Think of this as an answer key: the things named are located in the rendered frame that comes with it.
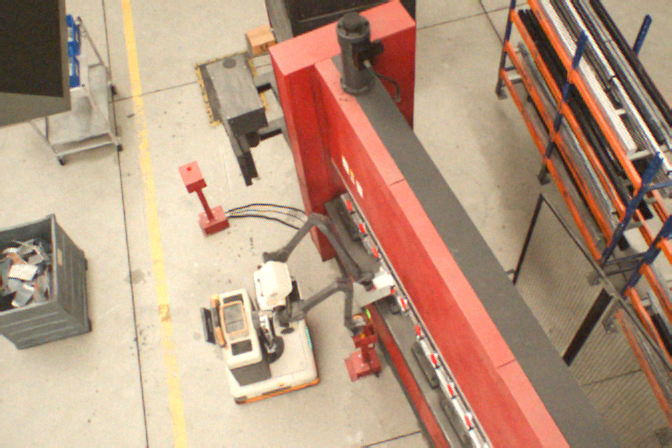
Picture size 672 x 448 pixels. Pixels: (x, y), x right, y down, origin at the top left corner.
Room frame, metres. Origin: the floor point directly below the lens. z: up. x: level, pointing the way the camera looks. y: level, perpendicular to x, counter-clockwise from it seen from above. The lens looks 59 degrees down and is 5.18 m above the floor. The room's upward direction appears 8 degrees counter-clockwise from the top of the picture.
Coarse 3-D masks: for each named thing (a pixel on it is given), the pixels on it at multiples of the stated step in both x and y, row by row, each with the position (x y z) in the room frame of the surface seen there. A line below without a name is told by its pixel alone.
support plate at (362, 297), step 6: (378, 276) 2.08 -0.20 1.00; (354, 288) 2.02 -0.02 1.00; (360, 288) 2.01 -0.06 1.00; (384, 288) 1.98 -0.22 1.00; (354, 294) 1.97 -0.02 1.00; (360, 294) 1.97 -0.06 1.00; (366, 294) 1.96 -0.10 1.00; (372, 294) 1.95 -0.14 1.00; (378, 294) 1.95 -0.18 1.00; (384, 294) 1.94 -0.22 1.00; (360, 300) 1.92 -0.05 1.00; (366, 300) 1.92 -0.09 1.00; (372, 300) 1.91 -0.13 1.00; (360, 306) 1.88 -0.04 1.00
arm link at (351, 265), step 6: (330, 222) 2.28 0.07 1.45; (324, 228) 2.22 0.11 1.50; (330, 228) 2.23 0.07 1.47; (330, 234) 2.20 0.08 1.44; (336, 234) 2.21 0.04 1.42; (330, 240) 2.18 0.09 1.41; (336, 240) 2.17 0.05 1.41; (336, 246) 2.15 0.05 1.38; (342, 246) 2.14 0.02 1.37; (342, 252) 2.11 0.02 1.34; (348, 252) 2.13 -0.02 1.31; (342, 258) 2.09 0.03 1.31; (348, 258) 2.08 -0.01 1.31; (348, 264) 2.06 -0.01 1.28; (354, 264) 2.06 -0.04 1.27; (348, 270) 2.03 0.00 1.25; (354, 270) 2.02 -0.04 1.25
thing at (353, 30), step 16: (352, 16) 2.66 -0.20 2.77; (336, 32) 2.62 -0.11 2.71; (352, 32) 2.59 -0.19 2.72; (368, 32) 2.60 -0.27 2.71; (352, 48) 2.55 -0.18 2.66; (368, 48) 2.51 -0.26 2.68; (352, 64) 2.57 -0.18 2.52; (368, 64) 2.48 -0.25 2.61; (352, 80) 2.58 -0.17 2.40; (368, 80) 2.60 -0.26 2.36
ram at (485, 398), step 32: (352, 160) 2.44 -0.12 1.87; (352, 192) 2.50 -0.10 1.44; (384, 224) 2.03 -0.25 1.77; (384, 256) 2.04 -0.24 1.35; (416, 256) 1.65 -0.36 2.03; (416, 288) 1.64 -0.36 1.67; (448, 320) 1.31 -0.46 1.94; (448, 352) 1.27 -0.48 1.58; (480, 384) 0.99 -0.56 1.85; (480, 416) 0.93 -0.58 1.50; (512, 416) 0.76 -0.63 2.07
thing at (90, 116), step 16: (80, 32) 5.10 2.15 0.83; (80, 64) 4.69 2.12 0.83; (96, 64) 5.17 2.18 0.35; (96, 80) 4.98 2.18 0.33; (112, 80) 5.15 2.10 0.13; (80, 96) 4.28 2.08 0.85; (96, 96) 4.76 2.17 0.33; (64, 112) 4.62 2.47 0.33; (80, 112) 4.59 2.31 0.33; (96, 112) 4.29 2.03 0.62; (48, 128) 4.45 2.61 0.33; (64, 128) 4.42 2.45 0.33; (80, 128) 4.39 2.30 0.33; (96, 128) 4.36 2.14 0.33; (48, 144) 4.22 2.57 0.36; (96, 144) 4.28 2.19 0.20; (64, 160) 4.27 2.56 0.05
